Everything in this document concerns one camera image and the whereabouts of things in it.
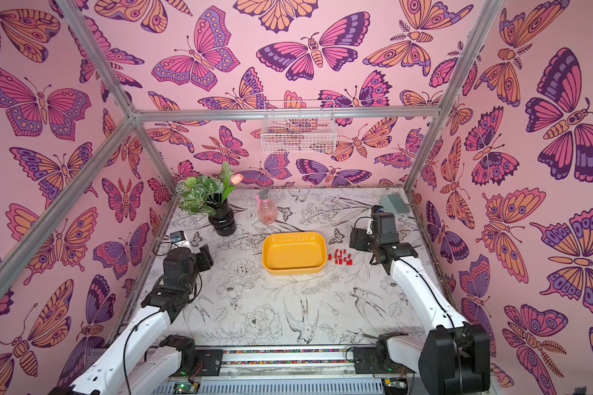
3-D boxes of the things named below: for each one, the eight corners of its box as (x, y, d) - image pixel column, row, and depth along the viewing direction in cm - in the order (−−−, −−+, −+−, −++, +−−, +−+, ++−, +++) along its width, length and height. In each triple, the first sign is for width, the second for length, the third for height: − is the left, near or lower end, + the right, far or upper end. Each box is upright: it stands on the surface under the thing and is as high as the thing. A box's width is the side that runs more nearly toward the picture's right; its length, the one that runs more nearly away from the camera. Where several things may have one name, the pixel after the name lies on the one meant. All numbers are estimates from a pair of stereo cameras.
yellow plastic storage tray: (261, 277, 94) (259, 270, 89) (266, 240, 104) (263, 231, 99) (326, 277, 93) (328, 269, 88) (324, 240, 104) (325, 231, 99)
